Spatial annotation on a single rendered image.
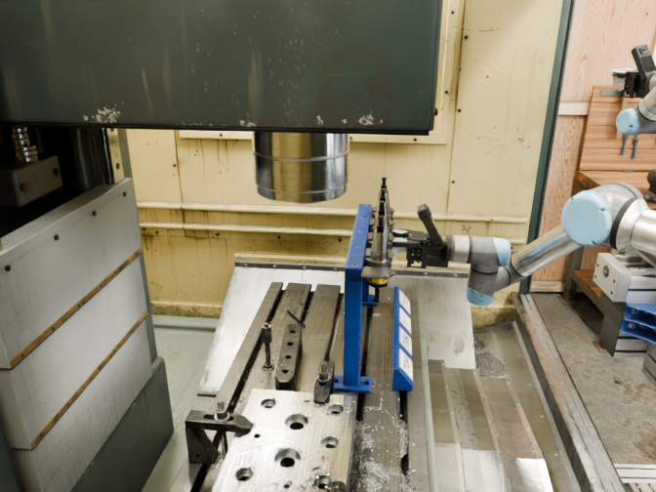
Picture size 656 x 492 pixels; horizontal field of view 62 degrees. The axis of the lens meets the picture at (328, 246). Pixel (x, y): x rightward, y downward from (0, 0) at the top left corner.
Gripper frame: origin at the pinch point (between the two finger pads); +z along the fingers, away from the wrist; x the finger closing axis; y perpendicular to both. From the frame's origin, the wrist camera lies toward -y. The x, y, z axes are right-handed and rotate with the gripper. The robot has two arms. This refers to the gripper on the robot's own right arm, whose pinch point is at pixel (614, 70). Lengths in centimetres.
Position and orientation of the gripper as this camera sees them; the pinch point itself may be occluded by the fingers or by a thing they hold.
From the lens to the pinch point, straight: 219.8
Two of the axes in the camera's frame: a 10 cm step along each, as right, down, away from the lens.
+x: 9.7, -2.1, 1.5
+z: -2.2, -3.7, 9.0
